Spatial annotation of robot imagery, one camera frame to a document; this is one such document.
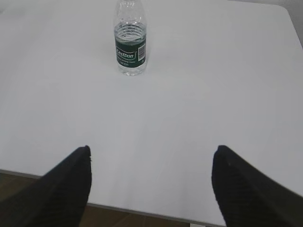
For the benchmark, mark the clear green-label water bottle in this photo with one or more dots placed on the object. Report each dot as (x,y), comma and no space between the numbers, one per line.
(130,33)

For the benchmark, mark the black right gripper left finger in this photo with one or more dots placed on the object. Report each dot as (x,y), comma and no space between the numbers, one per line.
(58,199)

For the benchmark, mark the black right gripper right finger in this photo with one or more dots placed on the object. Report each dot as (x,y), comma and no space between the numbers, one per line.
(248,198)

